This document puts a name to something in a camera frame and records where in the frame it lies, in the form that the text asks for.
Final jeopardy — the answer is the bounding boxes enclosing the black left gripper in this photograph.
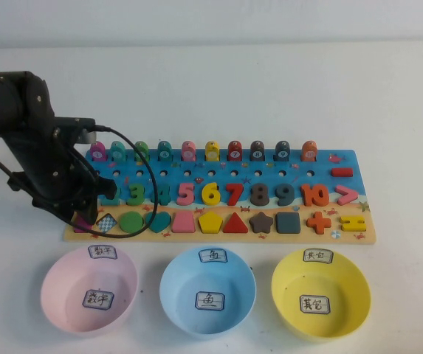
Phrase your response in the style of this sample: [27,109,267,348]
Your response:
[6,125,118,226]

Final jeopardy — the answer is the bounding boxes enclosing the teal number two piece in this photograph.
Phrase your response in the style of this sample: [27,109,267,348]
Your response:
[99,184,120,207]

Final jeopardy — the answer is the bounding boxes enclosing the magenta rectangle piece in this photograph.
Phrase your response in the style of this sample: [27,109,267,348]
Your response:
[72,216,94,235]

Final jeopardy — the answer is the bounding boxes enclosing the green circle piece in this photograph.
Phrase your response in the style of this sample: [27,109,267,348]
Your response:
[119,211,145,234]

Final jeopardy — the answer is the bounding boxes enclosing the green number three piece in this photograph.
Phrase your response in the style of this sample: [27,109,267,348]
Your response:
[125,183,145,207]

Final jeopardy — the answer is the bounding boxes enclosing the teal heart piece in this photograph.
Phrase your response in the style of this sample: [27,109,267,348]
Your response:
[144,211,172,234]

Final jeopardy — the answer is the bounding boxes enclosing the teal-green number four piece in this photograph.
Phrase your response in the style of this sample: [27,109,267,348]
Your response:
[150,183,171,207]

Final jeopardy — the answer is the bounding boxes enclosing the pink plastic bowl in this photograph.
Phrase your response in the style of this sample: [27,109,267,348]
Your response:
[40,245,139,339]

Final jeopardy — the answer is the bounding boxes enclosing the pink number five piece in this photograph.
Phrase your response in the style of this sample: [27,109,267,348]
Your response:
[176,182,196,207]

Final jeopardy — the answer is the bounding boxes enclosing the pink trapezoid piece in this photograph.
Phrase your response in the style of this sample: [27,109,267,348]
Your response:
[171,212,196,234]

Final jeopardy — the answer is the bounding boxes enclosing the yellow number six piece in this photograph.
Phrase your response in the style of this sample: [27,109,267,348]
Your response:
[201,182,221,207]

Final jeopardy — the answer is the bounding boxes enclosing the yellow pentagon piece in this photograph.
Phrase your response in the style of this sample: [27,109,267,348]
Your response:
[197,212,224,235]

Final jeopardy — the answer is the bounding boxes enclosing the blue plastic bowl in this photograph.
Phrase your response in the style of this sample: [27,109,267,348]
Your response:
[159,246,257,339]

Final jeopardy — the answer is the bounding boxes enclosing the wooden beach puzzle board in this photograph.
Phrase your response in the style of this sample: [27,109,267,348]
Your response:
[63,149,377,244]

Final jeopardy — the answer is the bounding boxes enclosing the red number seven piece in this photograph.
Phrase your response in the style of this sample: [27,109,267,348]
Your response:
[225,183,245,207]

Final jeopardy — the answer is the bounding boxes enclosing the red triangle piece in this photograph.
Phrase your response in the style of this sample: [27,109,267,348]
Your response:
[221,212,250,235]

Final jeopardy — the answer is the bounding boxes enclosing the brown number eight piece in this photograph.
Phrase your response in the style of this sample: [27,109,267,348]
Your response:
[251,183,272,207]

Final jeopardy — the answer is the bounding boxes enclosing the brown star piece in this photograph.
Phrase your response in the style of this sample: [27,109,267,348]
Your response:
[248,211,274,235]

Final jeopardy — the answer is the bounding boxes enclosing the dark grey square piece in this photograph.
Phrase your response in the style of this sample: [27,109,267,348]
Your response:
[275,212,301,235]

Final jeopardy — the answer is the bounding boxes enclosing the dark grey number nine piece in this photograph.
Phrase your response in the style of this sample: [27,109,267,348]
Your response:
[275,183,296,207]

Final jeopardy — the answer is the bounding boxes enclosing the orange number ten piece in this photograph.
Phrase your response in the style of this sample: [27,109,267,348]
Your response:
[300,183,330,207]

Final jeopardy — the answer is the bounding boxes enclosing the orange plus sign piece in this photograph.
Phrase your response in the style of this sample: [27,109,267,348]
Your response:
[306,211,332,235]

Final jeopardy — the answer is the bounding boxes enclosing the pink greater-than sign piece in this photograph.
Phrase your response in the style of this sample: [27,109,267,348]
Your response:
[334,184,360,207]

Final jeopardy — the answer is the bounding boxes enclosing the yellow equals sign piece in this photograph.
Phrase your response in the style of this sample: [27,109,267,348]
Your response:
[340,215,366,232]

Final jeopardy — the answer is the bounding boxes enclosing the yellow plastic bowl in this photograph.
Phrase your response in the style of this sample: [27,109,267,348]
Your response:
[270,248,372,339]

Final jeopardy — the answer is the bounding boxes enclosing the magenta fish peg one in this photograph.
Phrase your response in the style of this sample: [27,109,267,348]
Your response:
[89,141,106,163]

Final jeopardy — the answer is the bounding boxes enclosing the white label reading 数字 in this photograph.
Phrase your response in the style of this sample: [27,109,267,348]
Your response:
[82,289,115,310]
[87,244,119,260]

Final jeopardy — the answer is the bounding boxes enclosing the teal fish peg two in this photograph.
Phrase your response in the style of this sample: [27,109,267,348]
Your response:
[109,141,126,162]

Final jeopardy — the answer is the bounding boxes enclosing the green fish peg three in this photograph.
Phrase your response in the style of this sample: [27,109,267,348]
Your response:
[134,141,150,162]

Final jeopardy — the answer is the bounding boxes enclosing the teal-green fish peg four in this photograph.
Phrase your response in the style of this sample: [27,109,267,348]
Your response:
[157,140,173,162]

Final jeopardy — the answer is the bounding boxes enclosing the pink fish peg five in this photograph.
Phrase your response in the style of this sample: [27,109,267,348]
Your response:
[181,140,197,162]

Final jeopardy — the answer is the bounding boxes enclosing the yellow fish peg six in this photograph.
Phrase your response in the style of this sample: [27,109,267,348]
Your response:
[204,140,221,162]

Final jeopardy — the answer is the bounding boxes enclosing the white label reading 鱼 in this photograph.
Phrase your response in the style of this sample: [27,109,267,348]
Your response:
[195,291,226,310]
[198,248,229,263]

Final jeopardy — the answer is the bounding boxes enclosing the red fish peg seven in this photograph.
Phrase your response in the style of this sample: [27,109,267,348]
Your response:
[227,140,243,162]

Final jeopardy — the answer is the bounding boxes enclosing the brown fish peg eight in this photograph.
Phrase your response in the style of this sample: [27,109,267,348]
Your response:
[250,140,266,162]

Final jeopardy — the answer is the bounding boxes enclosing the dark grey fish peg nine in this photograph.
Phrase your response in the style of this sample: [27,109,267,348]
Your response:
[274,140,291,162]

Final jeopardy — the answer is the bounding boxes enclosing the orange fish peg ten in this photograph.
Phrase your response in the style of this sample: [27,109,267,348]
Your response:
[301,139,318,162]

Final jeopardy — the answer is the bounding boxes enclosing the white label reading 其它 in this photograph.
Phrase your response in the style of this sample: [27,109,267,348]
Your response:
[299,294,331,315]
[303,249,334,263]

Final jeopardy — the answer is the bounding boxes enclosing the black camera cable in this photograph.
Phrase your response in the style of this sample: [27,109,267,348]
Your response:
[0,124,157,239]

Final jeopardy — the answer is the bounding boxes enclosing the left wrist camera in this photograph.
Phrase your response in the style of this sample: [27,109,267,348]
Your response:
[54,117,98,145]

